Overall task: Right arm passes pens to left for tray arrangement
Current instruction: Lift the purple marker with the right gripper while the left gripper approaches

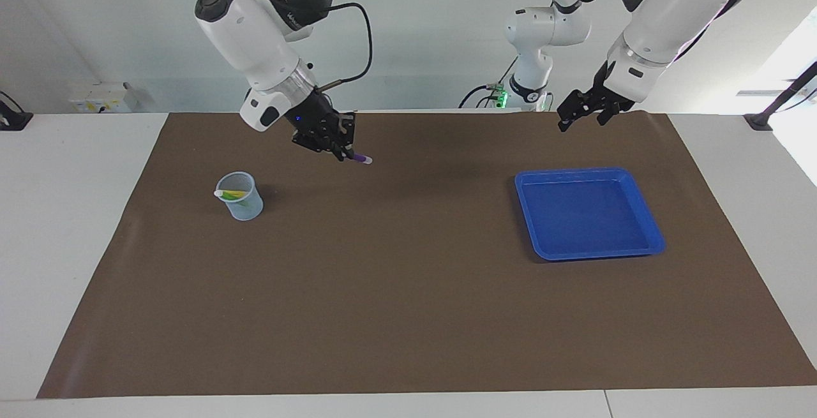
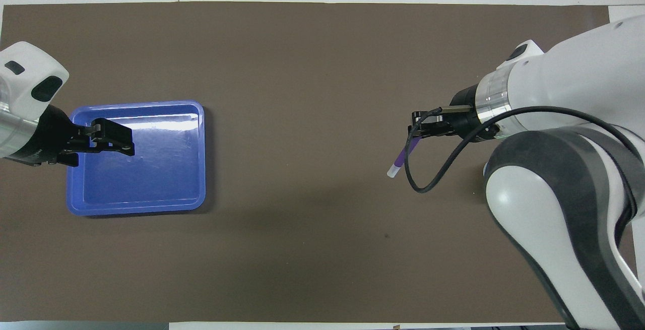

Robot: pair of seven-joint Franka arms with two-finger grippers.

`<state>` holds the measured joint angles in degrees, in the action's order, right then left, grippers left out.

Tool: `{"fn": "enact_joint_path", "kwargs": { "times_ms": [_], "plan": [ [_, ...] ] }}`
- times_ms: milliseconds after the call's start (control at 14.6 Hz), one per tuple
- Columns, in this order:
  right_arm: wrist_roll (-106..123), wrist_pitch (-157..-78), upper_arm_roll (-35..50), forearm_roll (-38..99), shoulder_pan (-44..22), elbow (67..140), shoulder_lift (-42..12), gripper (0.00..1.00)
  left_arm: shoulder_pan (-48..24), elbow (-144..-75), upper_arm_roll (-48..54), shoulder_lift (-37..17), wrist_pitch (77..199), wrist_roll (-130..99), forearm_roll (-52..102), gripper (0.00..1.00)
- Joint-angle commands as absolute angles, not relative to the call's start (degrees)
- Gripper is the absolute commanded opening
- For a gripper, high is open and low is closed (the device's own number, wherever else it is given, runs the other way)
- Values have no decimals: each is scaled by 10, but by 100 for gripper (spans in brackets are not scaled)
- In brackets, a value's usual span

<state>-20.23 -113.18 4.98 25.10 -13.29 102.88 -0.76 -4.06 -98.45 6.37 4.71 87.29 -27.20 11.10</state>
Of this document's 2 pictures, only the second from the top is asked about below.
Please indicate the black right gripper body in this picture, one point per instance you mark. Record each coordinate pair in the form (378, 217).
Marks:
(461, 123)

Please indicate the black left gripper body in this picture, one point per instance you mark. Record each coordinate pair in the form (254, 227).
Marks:
(48, 136)

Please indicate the purple marker pen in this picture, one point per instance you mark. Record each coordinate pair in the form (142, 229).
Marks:
(398, 161)

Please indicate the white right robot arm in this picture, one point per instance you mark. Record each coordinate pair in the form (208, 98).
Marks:
(554, 219)

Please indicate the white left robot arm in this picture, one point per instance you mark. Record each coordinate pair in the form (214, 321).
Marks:
(25, 83)

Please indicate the blue plastic tray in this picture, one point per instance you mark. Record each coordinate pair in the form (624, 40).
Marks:
(161, 179)

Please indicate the brown table mat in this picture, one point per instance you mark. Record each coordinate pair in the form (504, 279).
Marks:
(312, 229)

